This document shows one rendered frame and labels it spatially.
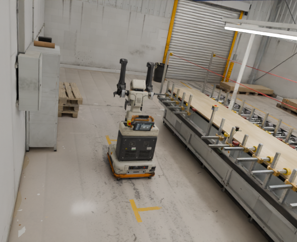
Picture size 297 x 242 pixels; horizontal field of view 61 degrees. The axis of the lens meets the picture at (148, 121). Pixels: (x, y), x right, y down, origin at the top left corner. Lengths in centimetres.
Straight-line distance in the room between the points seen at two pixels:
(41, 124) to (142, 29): 735
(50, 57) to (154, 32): 742
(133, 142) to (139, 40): 750
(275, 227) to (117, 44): 864
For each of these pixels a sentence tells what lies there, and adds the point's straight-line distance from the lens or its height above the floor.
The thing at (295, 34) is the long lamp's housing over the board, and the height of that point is 235.
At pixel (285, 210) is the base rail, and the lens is 302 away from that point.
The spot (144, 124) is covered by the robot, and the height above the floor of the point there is 91.
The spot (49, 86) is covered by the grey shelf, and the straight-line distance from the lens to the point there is 395.
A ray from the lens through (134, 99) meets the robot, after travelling 367.
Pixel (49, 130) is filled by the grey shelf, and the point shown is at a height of 38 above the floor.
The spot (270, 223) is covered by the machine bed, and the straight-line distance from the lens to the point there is 359.
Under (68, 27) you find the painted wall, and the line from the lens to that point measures 1019.
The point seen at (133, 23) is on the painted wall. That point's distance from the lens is 1055.
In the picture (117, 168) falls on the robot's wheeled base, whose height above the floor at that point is 21.
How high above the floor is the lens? 221
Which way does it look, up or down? 21 degrees down
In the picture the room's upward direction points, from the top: 11 degrees clockwise
